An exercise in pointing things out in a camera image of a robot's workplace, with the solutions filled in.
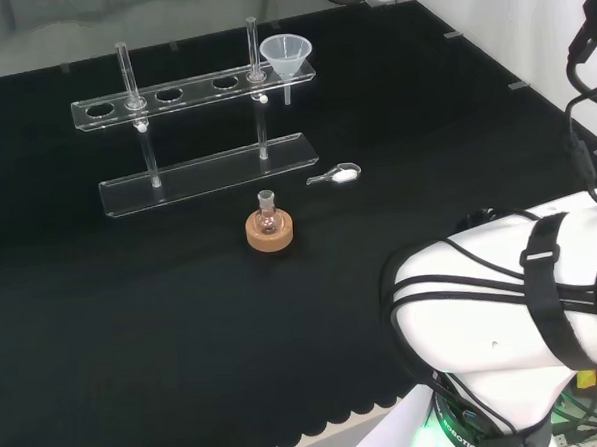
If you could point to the black bench cloth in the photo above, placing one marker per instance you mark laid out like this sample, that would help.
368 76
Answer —
133 317

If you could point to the translucent plastic funnel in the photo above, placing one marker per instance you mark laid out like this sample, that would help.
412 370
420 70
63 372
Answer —
285 51

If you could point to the pale board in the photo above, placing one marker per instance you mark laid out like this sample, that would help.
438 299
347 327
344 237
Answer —
369 435

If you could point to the small round-bottom glass flask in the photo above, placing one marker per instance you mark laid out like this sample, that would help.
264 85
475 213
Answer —
268 221

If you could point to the clear acrylic funnel stand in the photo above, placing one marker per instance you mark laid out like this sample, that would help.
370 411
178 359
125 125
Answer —
201 178

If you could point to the glass weighing funnel with powder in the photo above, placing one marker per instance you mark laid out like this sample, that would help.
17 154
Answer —
343 176

